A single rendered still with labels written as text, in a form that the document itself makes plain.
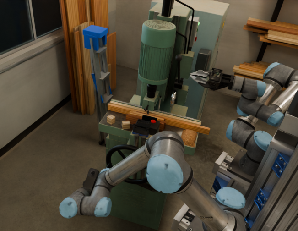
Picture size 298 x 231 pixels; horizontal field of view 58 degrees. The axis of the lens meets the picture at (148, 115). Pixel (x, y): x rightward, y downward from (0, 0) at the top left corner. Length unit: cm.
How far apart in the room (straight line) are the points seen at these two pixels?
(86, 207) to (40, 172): 157
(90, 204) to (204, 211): 44
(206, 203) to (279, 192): 40
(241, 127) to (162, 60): 59
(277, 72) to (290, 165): 69
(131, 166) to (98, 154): 170
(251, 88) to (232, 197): 52
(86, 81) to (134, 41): 136
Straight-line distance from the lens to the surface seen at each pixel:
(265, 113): 140
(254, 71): 346
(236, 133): 161
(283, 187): 127
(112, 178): 116
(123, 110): 175
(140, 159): 104
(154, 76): 148
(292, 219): 137
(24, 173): 270
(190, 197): 95
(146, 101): 161
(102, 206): 112
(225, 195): 120
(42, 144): 295
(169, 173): 84
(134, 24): 410
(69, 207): 115
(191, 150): 160
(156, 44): 140
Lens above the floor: 193
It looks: 36 degrees down
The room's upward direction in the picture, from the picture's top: 7 degrees clockwise
